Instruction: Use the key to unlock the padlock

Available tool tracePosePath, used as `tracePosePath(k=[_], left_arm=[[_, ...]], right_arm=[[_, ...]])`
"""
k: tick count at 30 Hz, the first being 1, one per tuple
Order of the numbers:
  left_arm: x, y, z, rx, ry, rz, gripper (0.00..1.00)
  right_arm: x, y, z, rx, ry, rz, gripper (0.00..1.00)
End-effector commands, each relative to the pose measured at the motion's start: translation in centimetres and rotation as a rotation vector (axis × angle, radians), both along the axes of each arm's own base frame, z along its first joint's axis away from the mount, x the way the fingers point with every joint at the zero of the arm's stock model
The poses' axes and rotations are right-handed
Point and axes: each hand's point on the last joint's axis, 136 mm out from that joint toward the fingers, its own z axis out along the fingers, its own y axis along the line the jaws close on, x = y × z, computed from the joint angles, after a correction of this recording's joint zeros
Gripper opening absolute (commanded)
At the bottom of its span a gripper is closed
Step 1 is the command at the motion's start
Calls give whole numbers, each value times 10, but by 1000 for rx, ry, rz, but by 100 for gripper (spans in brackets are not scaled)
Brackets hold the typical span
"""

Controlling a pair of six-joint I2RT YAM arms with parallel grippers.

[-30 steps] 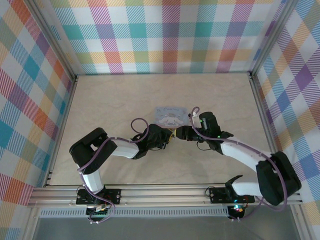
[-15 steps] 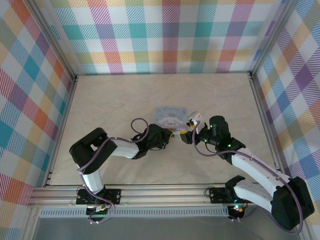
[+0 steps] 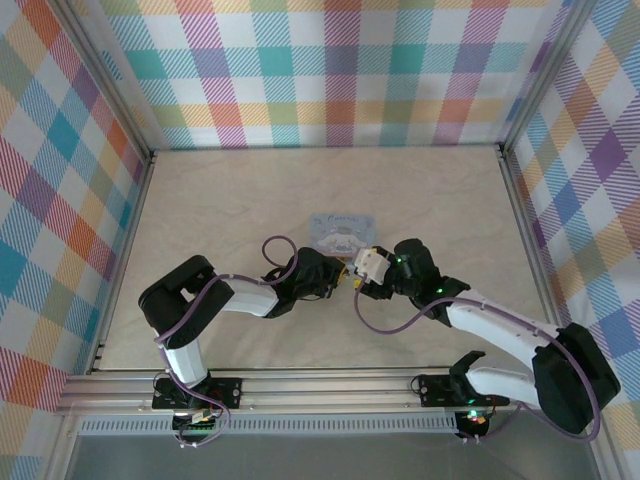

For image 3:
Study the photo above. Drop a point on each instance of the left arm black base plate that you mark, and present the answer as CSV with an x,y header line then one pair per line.
x,y
230,392

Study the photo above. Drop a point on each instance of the blue cartoon print notebook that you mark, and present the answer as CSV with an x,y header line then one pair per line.
x,y
345,225

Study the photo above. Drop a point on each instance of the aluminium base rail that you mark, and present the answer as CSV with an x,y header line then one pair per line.
x,y
325,395

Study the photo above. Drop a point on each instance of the aluminium side rail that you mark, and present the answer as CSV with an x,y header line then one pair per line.
x,y
530,225
123,260

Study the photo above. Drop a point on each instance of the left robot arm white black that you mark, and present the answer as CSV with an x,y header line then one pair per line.
x,y
180,300

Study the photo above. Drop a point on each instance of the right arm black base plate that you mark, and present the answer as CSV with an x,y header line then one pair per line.
x,y
432,390

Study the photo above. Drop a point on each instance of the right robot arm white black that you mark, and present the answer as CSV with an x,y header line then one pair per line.
x,y
500,325

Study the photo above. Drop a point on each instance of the grey metal sheet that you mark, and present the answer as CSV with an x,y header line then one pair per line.
x,y
325,460

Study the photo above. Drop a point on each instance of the aluminium frame post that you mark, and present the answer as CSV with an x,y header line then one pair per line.
x,y
102,75
545,75

